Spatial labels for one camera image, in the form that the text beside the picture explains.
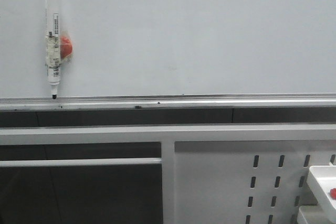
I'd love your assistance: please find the white perforated pegboard panel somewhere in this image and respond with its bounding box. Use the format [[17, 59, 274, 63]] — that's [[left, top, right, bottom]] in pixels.
[[175, 140, 335, 223]]

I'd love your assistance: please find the large whiteboard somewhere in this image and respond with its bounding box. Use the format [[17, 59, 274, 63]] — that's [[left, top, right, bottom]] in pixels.
[[1, 0, 335, 110]]

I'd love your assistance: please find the small red object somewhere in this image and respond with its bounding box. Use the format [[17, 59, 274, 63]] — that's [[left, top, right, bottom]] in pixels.
[[330, 188, 336, 200]]

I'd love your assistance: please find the white whiteboard marker pen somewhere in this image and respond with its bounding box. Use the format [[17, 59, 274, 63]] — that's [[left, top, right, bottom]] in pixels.
[[45, 0, 61, 99]]

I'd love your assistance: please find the red round magnet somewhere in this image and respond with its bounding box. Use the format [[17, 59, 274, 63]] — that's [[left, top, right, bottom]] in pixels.
[[60, 31, 73, 63]]

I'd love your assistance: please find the white metal rack frame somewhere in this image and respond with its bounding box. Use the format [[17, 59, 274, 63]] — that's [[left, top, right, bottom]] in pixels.
[[1, 124, 335, 223]]

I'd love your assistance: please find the lower white plastic tray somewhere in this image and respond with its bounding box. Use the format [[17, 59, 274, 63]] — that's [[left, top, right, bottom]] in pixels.
[[297, 206, 331, 224]]

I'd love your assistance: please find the white plastic tray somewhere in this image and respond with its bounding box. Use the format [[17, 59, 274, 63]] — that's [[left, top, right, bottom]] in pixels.
[[297, 206, 331, 224], [307, 165, 335, 223]]

